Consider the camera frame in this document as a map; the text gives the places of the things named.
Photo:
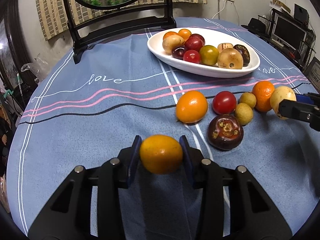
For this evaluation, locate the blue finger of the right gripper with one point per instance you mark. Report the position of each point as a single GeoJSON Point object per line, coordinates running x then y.
{"type": "Point", "coordinates": [296, 110]}
{"type": "Point", "coordinates": [301, 98]}

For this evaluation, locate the longan fruit front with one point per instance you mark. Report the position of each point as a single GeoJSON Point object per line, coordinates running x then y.
{"type": "Point", "coordinates": [243, 113]}

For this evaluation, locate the longan fruit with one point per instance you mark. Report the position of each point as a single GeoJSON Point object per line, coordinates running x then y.
{"type": "Point", "coordinates": [249, 99]}
{"type": "Point", "coordinates": [243, 113]}

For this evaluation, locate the clear plastic bag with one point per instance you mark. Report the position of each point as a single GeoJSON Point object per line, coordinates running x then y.
{"type": "Point", "coordinates": [40, 68]}

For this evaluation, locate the white oval plate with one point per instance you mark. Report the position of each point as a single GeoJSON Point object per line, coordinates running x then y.
{"type": "Point", "coordinates": [213, 38]}

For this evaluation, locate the small red cherry tomato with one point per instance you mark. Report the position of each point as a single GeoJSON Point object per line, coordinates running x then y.
{"type": "Point", "coordinates": [192, 56]}

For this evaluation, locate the beige checkered curtain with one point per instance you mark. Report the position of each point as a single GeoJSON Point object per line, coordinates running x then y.
{"type": "Point", "coordinates": [87, 2]}

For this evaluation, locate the blue striped tablecloth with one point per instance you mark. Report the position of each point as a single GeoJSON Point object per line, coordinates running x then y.
{"type": "Point", "coordinates": [85, 113]}

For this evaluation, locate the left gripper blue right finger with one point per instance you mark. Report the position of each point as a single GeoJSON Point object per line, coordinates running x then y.
{"type": "Point", "coordinates": [189, 161]}

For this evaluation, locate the black speaker box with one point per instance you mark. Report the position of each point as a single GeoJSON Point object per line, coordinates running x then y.
{"type": "Point", "coordinates": [301, 15]}

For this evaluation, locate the pale cream round fruit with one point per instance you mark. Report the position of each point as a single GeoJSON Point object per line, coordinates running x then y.
{"type": "Point", "coordinates": [279, 94]}

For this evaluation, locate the dark brown mangosteen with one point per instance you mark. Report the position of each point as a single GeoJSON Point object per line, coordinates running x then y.
{"type": "Point", "coordinates": [244, 52]}

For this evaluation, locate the beige round fruit with hole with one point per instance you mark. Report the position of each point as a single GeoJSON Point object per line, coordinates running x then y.
{"type": "Point", "coordinates": [230, 58]}

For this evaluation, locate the longan fruit back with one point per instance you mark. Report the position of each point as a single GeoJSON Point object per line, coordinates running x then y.
{"type": "Point", "coordinates": [249, 99]}

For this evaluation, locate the black hat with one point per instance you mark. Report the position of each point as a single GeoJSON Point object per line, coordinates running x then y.
{"type": "Point", "coordinates": [256, 27]}

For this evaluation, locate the striped beige melon fruit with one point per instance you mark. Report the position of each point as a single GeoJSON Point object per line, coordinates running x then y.
{"type": "Point", "coordinates": [224, 46]}

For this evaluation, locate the small dark red plum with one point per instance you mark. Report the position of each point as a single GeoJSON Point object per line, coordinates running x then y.
{"type": "Point", "coordinates": [178, 52]}

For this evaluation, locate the beige potato shaped fruit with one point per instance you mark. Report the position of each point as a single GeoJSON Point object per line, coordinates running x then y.
{"type": "Point", "coordinates": [172, 42]}

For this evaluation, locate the large red plum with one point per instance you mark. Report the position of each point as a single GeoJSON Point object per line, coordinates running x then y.
{"type": "Point", "coordinates": [194, 43]}

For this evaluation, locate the goldfish round screen ornament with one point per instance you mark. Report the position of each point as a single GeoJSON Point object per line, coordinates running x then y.
{"type": "Point", "coordinates": [81, 44]}

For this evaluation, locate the red tomato on table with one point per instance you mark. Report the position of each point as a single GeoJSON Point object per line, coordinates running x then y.
{"type": "Point", "coordinates": [224, 103]}

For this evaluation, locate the yellow green tomato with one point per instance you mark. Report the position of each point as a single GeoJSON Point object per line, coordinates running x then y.
{"type": "Point", "coordinates": [209, 55]}

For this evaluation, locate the orange kumquat back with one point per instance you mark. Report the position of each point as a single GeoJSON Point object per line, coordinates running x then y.
{"type": "Point", "coordinates": [161, 154]}

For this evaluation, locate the large orange mandarin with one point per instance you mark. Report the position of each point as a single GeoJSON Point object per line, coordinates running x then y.
{"type": "Point", "coordinates": [169, 33]}

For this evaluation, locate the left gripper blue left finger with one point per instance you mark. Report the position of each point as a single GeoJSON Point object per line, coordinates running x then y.
{"type": "Point", "coordinates": [134, 160]}

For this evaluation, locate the orange persimmon fruit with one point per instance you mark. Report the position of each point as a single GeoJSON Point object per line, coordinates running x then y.
{"type": "Point", "coordinates": [191, 107]}

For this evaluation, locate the computer monitor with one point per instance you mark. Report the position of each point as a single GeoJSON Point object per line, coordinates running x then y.
{"type": "Point", "coordinates": [288, 33]}

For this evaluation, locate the small orange tangerine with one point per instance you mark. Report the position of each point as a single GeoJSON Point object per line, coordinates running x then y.
{"type": "Point", "coordinates": [184, 33]}

